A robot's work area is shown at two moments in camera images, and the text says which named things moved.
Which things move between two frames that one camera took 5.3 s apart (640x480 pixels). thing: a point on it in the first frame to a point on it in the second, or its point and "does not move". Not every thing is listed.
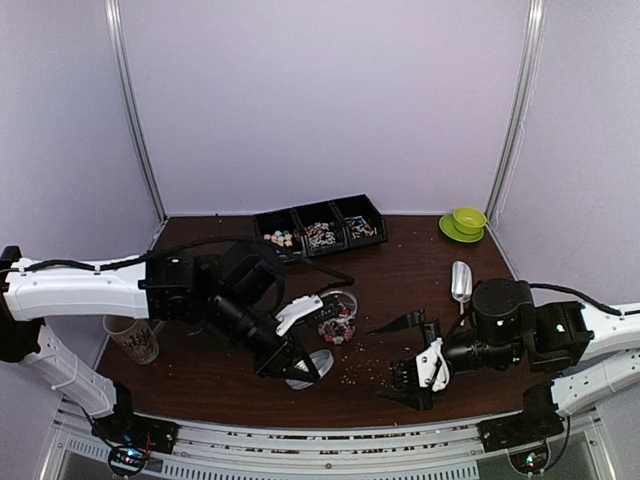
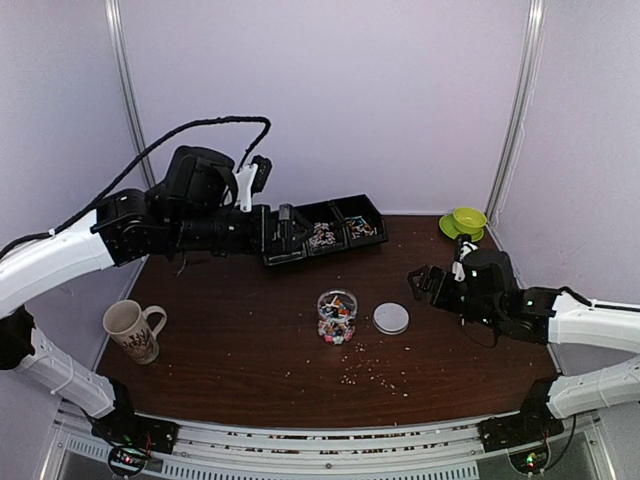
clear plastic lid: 323,361 to 391,318
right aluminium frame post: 528,71 does not move
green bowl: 469,220 does not move
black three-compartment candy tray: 320,228 does not move
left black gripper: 275,364 to 262,242
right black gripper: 417,399 to 430,275
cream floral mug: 136,335 does not move
